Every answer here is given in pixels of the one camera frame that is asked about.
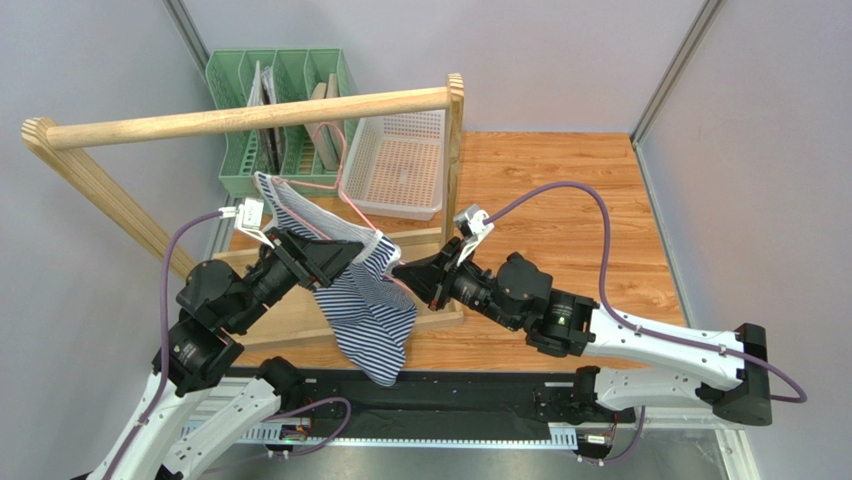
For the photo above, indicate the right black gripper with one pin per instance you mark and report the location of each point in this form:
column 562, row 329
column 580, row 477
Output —
column 444, row 279

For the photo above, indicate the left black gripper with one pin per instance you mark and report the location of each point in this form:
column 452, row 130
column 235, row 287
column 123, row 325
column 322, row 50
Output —
column 315, row 262

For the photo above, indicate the blue white striped tank top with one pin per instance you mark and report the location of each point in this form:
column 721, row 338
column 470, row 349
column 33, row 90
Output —
column 371, row 316

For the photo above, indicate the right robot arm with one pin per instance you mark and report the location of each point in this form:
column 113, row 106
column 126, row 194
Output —
column 682, row 367

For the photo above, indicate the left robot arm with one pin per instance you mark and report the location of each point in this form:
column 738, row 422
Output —
column 217, row 304

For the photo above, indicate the white perforated plastic basket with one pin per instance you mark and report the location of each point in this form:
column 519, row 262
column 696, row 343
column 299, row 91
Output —
column 394, row 167

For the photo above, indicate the wooden boards in organizer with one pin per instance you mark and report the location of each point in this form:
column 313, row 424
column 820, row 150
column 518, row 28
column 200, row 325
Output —
column 327, row 143

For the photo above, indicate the green plastic file organizer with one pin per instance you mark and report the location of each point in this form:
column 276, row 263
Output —
column 273, row 85

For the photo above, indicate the wooden clothes rack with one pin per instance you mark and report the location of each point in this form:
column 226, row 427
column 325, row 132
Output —
column 296, row 320

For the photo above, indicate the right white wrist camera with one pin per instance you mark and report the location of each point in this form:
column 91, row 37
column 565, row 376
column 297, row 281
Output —
column 472, row 224

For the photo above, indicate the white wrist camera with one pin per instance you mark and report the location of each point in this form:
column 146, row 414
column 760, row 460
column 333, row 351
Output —
column 472, row 224
column 247, row 218

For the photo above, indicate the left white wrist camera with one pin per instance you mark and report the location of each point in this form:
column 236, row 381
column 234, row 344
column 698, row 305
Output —
column 247, row 218

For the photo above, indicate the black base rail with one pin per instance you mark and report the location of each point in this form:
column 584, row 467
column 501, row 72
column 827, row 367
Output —
column 444, row 409

